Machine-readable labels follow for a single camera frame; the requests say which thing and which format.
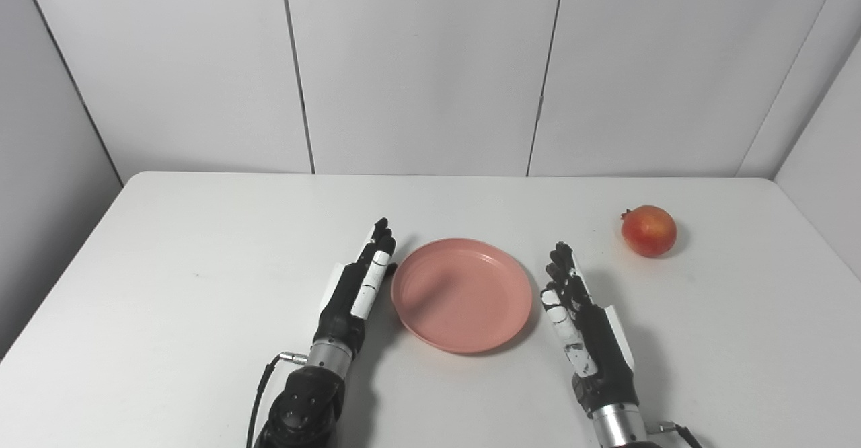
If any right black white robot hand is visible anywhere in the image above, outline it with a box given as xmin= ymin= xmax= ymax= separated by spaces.
xmin=540 ymin=241 xmax=639 ymax=416

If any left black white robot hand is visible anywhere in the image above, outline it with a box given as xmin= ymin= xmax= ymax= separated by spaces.
xmin=313 ymin=217 xmax=398 ymax=359

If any pink round plate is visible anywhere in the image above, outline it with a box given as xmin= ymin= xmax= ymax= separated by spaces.
xmin=391 ymin=237 xmax=533 ymax=355

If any red pomegranate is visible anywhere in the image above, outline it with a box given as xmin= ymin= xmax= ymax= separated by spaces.
xmin=620 ymin=204 xmax=678 ymax=258

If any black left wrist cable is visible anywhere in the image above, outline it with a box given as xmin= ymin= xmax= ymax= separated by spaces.
xmin=246 ymin=352 xmax=309 ymax=448

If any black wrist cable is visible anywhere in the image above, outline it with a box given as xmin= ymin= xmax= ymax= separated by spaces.
xmin=246 ymin=352 xmax=309 ymax=448
xmin=646 ymin=421 xmax=704 ymax=448

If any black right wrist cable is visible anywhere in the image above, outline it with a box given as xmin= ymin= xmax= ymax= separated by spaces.
xmin=646 ymin=421 xmax=704 ymax=448

